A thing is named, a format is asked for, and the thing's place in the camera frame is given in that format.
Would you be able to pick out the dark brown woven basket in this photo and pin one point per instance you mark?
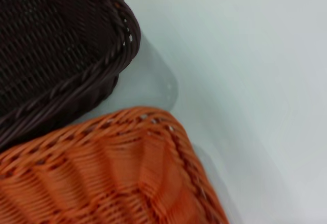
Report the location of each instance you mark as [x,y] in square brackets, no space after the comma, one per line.
[51,43]

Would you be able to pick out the orange woven basket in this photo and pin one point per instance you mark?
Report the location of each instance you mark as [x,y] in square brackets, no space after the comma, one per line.
[107,173]

